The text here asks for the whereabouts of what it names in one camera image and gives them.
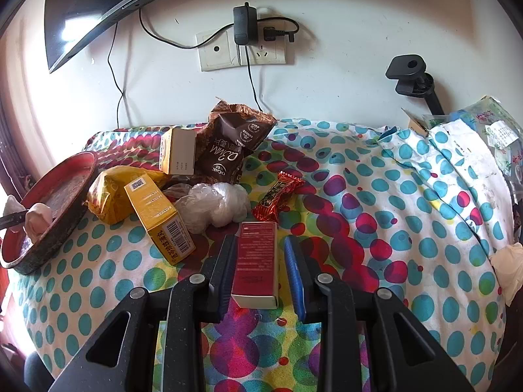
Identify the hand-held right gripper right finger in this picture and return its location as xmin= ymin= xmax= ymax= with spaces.
xmin=284 ymin=235 xmax=477 ymax=392

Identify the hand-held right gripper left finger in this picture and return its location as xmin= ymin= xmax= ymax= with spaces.
xmin=49 ymin=235 xmax=240 ymax=392

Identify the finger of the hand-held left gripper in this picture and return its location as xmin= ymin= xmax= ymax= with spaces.
xmin=0 ymin=210 xmax=30 ymax=230

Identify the white tissue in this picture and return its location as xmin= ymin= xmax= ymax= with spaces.
xmin=2 ymin=194 xmax=25 ymax=233
xmin=490 ymin=243 xmax=523 ymax=307
xmin=25 ymin=203 xmax=54 ymax=239

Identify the red round basin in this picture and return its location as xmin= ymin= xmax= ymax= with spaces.
xmin=0 ymin=152 xmax=101 ymax=275

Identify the red candy wrapper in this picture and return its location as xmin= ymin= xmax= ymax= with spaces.
xmin=251 ymin=171 xmax=305 ymax=223

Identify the yellow barcode carton box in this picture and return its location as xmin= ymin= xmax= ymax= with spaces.
xmin=124 ymin=177 xmax=197 ymax=266

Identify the yellow snack packet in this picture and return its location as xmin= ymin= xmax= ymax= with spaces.
xmin=86 ymin=167 xmax=170 ymax=225

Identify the yellow and white carton box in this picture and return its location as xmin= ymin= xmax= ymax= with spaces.
xmin=159 ymin=127 xmax=197 ymax=175

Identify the polka dot cloth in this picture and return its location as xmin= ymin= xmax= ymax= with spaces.
xmin=8 ymin=118 xmax=515 ymax=392

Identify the brown snack bag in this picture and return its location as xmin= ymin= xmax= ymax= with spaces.
xmin=193 ymin=100 xmax=278 ymax=184

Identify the small cardboard box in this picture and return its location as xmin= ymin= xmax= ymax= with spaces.
xmin=400 ymin=107 xmax=430 ymax=137

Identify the black curved monitor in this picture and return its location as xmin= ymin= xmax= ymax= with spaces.
xmin=44 ymin=0 xmax=450 ymax=74

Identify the black power adapter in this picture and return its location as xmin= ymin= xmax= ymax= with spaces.
xmin=233 ymin=3 xmax=259 ymax=45

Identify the clear green print plastic bag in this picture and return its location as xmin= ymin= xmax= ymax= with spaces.
xmin=425 ymin=96 xmax=523 ymax=197

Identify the black monitor cable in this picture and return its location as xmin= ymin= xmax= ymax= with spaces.
xmin=107 ymin=20 xmax=124 ymax=128

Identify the black adapter cable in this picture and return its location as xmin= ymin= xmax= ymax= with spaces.
xmin=245 ymin=45 xmax=264 ymax=113

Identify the white wall socket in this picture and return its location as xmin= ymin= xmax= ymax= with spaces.
xmin=196 ymin=30 xmax=240 ymax=72
xmin=239 ymin=41 xmax=295 ymax=67

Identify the black plug cable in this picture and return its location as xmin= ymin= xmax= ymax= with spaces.
xmin=139 ymin=8 xmax=301 ymax=50

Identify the black clamp mount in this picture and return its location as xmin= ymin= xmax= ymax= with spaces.
xmin=385 ymin=54 xmax=445 ymax=116

